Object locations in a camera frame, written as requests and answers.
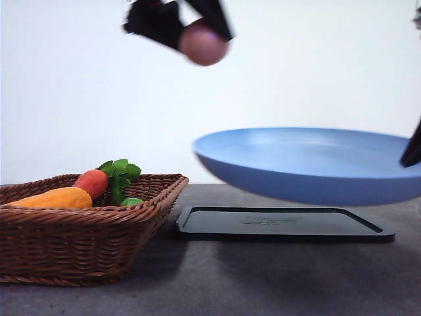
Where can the brown egg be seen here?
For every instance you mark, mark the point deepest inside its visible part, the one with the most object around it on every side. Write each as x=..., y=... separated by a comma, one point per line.
x=203, y=43

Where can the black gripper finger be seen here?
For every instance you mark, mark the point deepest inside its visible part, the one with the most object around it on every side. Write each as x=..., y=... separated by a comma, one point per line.
x=154, y=20
x=213, y=15
x=412, y=153

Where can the orange plastic carrot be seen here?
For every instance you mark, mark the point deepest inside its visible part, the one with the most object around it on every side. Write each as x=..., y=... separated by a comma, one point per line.
x=96, y=181

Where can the black rectangular tray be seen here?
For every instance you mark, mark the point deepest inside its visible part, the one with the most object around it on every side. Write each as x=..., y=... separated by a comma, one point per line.
x=279, y=223

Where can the brown wicker basket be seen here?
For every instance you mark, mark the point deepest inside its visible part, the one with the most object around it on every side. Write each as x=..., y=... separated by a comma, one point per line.
x=87, y=246

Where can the green plastic chili pepper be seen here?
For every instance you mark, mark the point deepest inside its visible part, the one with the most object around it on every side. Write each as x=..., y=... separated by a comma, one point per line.
x=116, y=187

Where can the blue plate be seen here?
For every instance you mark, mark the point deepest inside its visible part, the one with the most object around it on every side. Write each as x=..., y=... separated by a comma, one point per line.
x=314, y=166

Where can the yellow plastic corn cob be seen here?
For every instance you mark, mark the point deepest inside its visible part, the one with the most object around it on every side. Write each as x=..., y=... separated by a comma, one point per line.
x=65, y=198

